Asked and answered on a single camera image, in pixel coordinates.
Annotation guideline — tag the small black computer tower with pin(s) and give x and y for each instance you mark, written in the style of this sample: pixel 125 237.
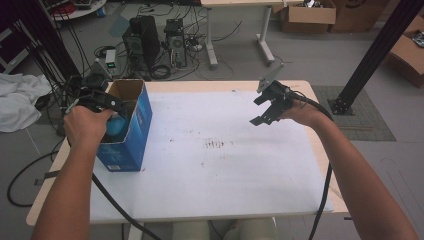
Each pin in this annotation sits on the small black computer tower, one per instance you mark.
pixel 176 41

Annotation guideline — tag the white power supply box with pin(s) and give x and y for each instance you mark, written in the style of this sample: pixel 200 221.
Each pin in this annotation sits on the white power supply box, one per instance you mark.
pixel 111 58

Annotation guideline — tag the blue pump bottle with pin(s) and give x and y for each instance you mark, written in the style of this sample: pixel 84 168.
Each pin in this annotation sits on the blue pump bottle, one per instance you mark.
pixel 117 128

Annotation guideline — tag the person's right hand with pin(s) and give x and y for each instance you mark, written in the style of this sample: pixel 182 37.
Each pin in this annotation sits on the person's right hand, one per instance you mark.
pixel 305 113

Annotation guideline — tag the large closed cardboard box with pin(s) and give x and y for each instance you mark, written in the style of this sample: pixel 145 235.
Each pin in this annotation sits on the large closed cardboard box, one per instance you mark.
pixel 360 15

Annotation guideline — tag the open brown cardboard box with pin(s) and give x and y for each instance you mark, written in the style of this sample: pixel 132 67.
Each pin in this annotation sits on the open brown cardboard box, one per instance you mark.
pixel 308 16

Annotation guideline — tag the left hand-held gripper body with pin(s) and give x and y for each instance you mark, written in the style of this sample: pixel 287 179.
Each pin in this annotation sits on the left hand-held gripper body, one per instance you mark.
pixel 90 81

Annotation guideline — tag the round white table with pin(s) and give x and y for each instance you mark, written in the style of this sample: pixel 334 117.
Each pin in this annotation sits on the round white table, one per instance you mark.
pixel 80 10

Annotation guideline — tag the person's left leg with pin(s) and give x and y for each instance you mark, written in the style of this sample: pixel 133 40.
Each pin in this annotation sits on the person's left leg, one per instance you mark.
pixel 191 231

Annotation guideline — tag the blue cardboard box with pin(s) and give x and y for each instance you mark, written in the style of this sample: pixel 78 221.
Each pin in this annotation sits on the blue cardboard box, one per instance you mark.
pixel 133 146

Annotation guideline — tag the large black computer tower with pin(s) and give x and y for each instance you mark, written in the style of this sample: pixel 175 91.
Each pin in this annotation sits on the large black computer tower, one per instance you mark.
pixel 143 40

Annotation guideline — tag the person's left hand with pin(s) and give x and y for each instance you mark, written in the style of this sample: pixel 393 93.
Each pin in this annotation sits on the person's left hand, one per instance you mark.
pixel 83 128

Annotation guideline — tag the black aluminium strut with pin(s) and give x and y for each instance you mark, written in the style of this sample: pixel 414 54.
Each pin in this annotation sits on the black aluminium strut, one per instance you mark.
pixel 376 50

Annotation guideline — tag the flat brown cardboard box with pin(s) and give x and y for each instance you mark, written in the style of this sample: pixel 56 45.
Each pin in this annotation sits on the flat brown cardboard box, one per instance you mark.
pixel 408 56

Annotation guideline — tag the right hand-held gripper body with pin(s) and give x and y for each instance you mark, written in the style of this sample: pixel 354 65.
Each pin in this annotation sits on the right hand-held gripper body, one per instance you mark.
pixel 280 93

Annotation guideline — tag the grey metal rack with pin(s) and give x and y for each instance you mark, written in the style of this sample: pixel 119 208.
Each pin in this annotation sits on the grey metal rack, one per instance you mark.
pixel 11 50

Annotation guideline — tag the white table mat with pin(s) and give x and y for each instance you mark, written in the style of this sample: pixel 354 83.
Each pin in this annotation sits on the white table mat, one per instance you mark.
pixel 233 176

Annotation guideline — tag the white desk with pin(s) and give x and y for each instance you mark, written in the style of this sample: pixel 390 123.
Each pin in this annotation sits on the white desk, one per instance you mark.
pixel 210 36

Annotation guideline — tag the dark grey floor mat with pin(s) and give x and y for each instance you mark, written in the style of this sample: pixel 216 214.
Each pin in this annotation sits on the dark grey floor mat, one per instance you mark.
pixel 370 123

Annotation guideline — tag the white cloth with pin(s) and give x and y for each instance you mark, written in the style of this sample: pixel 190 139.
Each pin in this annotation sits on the white cloth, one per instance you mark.
pixel 18 96

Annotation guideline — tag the person's right leg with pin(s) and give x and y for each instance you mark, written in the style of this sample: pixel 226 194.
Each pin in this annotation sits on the person's right leg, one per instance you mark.
pixel 250 230

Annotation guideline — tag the person's leg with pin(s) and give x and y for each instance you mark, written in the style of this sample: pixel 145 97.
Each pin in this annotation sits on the person's leg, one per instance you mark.
pixel 191 231
pixel 250 230

